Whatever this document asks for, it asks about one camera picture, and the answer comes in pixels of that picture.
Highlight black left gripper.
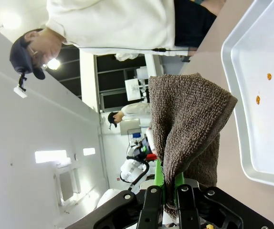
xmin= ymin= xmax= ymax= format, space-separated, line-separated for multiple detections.
xmin=137 ymin=140 xmax=151 ymax=156

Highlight right gripper black green left finger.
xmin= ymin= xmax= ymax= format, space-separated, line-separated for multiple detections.
xmin=94 ymin=159 xmax=164 ymax=229

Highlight right gripper black green right finger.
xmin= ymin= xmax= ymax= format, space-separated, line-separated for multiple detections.
xmin=174 ymin=171 xmax=274 ymax=229

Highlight brown terry towel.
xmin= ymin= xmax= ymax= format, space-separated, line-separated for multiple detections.
xmin=148 ymin=73 xmax=238 ymax=220

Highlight person's left hand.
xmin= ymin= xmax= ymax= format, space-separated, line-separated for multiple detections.
xmin=203 ymin=0 xmax=225 ymax=16

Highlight bystander in white with cap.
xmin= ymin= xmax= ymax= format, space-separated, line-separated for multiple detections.
xmin=107 ymin=102 xmax=152 ymax=131

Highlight ceiling air conditioner unit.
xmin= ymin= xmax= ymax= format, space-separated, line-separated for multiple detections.
xmin=53 ymin=164 xmax=81 ymax=206

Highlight rectangular ceiling light panel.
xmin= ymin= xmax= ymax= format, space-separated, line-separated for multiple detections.
xmin=34 ymin=149 xmax=67 ymax=164

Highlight silver metal tray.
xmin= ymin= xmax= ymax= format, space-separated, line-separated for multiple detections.
xmin=221 ymin=0 xmax=274 ymax=187

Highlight person in white sweater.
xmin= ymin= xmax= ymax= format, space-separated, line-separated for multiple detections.
xmin=45 ymin=0 xmax=193 ymax=62

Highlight black trousers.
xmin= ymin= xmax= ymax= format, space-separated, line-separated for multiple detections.
xmin=174 ymin=0 xmax=218 ymax=48

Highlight white tag on black clip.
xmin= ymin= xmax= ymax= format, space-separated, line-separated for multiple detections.
xmin=13 ymin=73 xmax=28 ymax=99

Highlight person's head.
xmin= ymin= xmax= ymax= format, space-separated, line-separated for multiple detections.
xmin=23 ymin=27 xmax=64 ymax=70

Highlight navy baseball cap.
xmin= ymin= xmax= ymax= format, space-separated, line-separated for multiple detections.
xmin=9 ymin=28 xmax=46 ymax=81

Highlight black braided left arm cable sleeve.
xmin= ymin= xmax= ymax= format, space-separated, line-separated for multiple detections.
xmin=126 ymin=156 xmax=150 ymax=189

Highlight dark framed window wall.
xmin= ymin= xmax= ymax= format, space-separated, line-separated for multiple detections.
xmin=60 ymin=44 xmax=152 ymax=113

